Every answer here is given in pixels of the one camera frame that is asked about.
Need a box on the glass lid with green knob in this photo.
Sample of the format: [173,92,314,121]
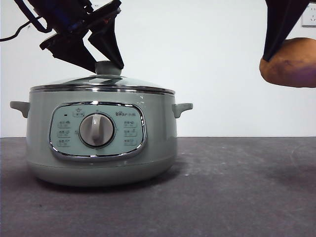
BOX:
[29,61,176,96]

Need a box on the brown potato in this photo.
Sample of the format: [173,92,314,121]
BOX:
[259,38,316,88]

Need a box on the pale green electric cooking pot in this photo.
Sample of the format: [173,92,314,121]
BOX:
[9,90,194,188]

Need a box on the white wall socket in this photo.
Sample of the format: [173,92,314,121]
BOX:
[300,6,316,27]

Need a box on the black cable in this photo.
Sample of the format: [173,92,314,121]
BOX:
[0,21,35,42]

